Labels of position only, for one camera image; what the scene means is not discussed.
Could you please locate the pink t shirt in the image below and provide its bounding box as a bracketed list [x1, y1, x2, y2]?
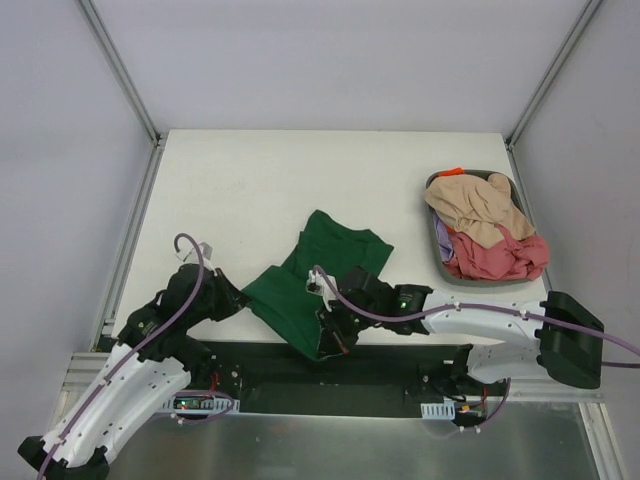
[443, 228, 526, 282]

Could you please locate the grey laundry basket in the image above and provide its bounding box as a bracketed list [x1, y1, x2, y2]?
[423, 168, 551, 287]

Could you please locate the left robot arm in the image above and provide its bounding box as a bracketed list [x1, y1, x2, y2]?
[17, 264, 249, 479]

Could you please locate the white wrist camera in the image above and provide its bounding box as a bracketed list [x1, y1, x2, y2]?
[305, 269, 336, 311]
[176, 242, 213, 270]

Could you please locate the white cable duct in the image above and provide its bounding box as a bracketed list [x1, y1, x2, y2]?
[158, 394, 240, 416]
[420, 400, 456, 421]

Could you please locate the right aluminium frame post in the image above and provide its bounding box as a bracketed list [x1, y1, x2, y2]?
[505, 0, 605, 151]

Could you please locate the aluminium table rail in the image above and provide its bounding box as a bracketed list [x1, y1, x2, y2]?
[90, 138, 164, 352]
[507, 150, 550, 305]

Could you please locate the left aluminium table rail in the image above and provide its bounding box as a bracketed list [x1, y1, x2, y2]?
[90, 138, 164, 352]

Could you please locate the beige t shirt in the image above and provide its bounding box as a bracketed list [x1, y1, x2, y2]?
[424, 173, 519, 248]

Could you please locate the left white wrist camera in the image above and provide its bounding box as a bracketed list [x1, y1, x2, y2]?
[176, 242, 213, 270]

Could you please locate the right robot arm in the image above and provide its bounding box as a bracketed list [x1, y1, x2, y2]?
[306, 267, 604, 395]

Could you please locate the right aluminium table rail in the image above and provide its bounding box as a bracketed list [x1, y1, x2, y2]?
[507, 150, 550, 305]

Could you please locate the left aluminium frame post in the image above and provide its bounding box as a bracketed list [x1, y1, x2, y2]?
[75, 0, 162, 146]

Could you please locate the green t shirt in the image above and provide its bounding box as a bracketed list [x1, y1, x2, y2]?
[241, 209, 395, 362]

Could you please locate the lilac t shirt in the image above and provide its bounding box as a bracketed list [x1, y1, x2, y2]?
[434, 214, 455, 263]

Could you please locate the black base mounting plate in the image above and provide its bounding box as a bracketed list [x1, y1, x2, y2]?
[183, 340, 505, 418]

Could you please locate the orange t shirt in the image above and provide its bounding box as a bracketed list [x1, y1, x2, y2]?
[437, 167, 466, 178]

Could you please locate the aluminium frame post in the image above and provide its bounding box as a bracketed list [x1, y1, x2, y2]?
[75, 0, 162, 146]
[505, 0, 605, 151]

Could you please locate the right white cable duct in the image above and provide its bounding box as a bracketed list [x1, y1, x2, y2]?
[420, 400, 456, 421]

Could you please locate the left white cable duct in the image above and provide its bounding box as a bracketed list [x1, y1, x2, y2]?
[158, 394, 240, 416]

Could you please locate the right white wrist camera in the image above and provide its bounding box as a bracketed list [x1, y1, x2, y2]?
[305, 269, 336, 311]

